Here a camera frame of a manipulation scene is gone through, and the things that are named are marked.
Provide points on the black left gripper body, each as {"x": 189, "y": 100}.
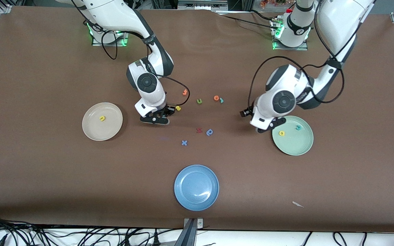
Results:
{"x": 247, "y": 112}

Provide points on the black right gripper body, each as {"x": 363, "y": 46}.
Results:
{"x": 167, "y": 110}

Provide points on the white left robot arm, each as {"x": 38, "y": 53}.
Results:
{"x": 337, "y": 20}

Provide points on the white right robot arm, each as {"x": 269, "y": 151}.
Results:
{"x": 115, "y": 13}

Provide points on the blue foam letter x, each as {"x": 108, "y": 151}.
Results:
{"x": 184, "y": 142}

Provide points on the blue foam letter a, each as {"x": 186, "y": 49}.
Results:
{"x": 209, "y": 132}

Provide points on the light green plate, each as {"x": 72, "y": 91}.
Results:
{"x": 294, "y": 141}

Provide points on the beige brown plate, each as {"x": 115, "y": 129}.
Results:
{"x": 102, "y": 130}

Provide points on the blue plate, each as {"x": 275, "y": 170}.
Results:
{"x": 196, "y": 187}

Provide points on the white paper scrap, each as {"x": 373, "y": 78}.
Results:
{"x": 298, "y": 204}

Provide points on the grey equipment box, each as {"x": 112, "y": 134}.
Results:
{"x": 200, "y": 4}

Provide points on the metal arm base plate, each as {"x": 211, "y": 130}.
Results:
{"x": 108, "y": 43}
{"x": 291, "y": 48}

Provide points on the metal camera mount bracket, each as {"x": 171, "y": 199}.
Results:
{"x": 192, "y": 235}

